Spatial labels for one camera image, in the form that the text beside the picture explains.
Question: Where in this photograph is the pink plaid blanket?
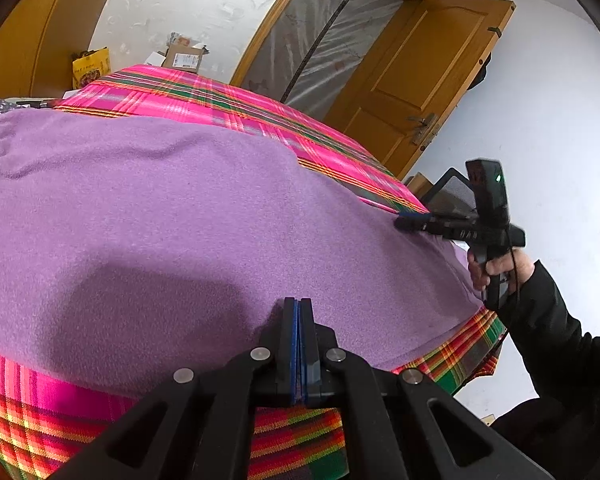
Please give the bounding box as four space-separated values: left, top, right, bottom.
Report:
0 64 508 480

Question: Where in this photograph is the purple fleece cloth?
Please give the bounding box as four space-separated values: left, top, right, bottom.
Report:
0 108 486 401

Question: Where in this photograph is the person's right forearm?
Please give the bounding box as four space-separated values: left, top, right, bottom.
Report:
495 260 600 411

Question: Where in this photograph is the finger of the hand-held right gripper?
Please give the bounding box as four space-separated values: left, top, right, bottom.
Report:
393 221 451 239
396 213 449 227

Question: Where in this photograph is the person's right hand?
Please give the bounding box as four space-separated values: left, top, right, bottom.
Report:
466 251 537 292

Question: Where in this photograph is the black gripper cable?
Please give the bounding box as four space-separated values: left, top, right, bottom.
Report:
509 247 524 311

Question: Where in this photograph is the dark hanging garment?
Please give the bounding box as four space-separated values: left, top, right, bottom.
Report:
472 52 493 91

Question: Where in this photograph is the wooden wardrobe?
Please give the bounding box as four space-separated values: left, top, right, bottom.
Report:
0 0 131 101

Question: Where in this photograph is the black mesh office chair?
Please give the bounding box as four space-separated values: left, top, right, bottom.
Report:
425 167 477 221

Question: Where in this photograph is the brown cardboard sheet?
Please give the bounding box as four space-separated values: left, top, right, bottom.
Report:
402 172 433 198

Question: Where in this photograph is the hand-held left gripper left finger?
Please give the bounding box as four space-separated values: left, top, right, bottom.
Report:
47 297 299 480

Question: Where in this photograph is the cardboard box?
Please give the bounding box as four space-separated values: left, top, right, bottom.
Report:
162 42 208 73

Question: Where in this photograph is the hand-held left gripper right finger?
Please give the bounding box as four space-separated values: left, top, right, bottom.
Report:
298 297 556 480

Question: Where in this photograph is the wooden door frame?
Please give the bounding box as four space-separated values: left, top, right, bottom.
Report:
228 0 433 101

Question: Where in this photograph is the clear plastic door curtain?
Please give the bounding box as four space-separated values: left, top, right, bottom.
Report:
242 0 406 111

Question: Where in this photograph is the yellow printed bag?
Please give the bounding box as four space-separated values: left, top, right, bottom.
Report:
71 47 111 88

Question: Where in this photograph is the person's dark jacket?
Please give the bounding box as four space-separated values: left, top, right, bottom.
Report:
490 395 600 480

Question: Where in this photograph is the metal door handle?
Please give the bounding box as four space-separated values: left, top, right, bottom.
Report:
406 112 440 148

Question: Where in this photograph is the wooden door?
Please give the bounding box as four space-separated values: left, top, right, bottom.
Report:
325 0 517 181

